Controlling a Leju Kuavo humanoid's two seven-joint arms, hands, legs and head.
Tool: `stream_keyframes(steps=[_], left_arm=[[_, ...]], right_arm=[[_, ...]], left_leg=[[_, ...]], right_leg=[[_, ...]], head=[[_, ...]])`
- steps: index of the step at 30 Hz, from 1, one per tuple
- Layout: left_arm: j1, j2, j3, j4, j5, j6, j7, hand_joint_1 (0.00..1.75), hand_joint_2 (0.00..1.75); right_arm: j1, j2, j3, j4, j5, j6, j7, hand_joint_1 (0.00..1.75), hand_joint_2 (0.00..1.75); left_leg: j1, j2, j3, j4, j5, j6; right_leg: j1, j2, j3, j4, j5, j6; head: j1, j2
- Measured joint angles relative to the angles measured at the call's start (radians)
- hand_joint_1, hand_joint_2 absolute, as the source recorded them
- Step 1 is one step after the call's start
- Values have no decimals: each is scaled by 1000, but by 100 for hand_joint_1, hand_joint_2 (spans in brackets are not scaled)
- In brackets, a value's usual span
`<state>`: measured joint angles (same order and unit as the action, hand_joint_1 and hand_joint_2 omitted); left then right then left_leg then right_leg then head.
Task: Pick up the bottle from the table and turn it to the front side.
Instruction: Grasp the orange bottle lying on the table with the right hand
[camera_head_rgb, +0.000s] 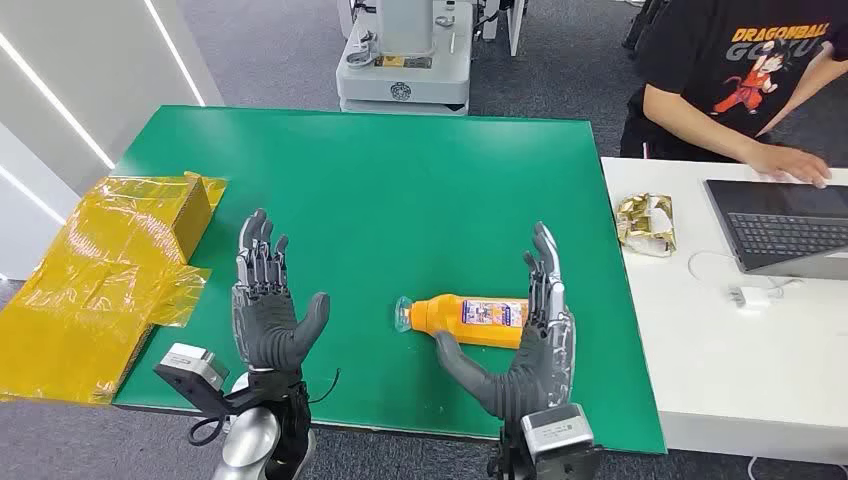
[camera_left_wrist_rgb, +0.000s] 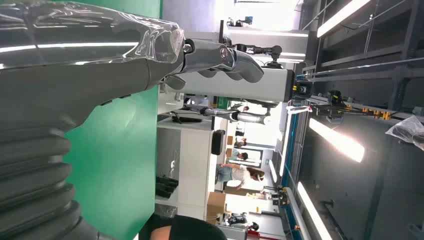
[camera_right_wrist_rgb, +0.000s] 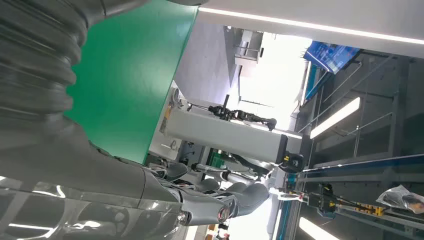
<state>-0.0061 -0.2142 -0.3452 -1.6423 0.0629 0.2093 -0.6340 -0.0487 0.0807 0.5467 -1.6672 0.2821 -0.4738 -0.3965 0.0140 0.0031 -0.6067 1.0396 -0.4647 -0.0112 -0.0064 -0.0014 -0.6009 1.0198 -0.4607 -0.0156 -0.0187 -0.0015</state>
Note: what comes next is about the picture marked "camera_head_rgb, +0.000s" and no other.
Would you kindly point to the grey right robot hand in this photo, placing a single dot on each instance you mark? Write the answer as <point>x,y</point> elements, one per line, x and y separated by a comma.
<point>536,378</point>

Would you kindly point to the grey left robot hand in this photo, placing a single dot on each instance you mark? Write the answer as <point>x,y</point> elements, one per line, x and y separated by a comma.
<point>268,324</point>

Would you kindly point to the orange bottle with clear cap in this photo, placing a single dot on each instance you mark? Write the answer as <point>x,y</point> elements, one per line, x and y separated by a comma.
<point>444,319</point>

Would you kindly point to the person's right forearm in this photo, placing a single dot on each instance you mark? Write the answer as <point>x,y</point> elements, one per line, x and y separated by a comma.
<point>696,126</point>

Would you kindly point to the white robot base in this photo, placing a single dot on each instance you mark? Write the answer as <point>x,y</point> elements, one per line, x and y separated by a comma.
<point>404,76</point>

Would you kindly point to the person's left forearm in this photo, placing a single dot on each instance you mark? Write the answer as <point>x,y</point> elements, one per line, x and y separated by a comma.
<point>811,83</point>

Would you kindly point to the cardboard box in yellow film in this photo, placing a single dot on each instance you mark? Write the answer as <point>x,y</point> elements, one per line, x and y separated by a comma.
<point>99,278</point>

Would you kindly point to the green table mat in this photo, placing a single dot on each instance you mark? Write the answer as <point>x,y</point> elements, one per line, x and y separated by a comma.
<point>397,199</point>

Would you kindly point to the crumpled gold foil wrapper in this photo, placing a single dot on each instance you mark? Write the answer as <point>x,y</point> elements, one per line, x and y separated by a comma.
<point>646,224</point>

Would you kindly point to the white desk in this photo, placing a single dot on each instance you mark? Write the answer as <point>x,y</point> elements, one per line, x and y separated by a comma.
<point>729,371</point>

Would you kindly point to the white power adapter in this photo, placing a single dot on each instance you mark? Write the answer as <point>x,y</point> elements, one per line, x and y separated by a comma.
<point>750,298</point>

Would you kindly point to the dark grey laptop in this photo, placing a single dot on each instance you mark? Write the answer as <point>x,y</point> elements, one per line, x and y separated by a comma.
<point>782,228</point>

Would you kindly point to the person's right hand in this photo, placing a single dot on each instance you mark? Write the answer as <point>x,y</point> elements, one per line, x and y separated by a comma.
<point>788,164</point>

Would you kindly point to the white stand panel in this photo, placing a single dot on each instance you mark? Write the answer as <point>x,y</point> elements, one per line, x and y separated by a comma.
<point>513,26</point>

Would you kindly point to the person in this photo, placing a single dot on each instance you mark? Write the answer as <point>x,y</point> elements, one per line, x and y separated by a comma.
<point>715,66</point>

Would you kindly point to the black chair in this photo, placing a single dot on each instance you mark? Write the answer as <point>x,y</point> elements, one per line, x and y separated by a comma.
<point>639,26</point>

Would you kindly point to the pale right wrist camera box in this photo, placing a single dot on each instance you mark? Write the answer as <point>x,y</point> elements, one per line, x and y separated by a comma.
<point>556,430</point>

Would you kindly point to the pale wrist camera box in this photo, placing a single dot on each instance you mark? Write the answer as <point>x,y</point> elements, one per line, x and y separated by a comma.
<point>556,430</point>
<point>192,368</point>

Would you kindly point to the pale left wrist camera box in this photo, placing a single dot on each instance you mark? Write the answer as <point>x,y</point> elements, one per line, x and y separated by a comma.
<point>192,368</point>

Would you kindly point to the white wall light strip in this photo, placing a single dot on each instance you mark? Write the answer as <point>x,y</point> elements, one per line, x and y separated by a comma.
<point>30,195</point>
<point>60,106</point>
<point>173,53</point>

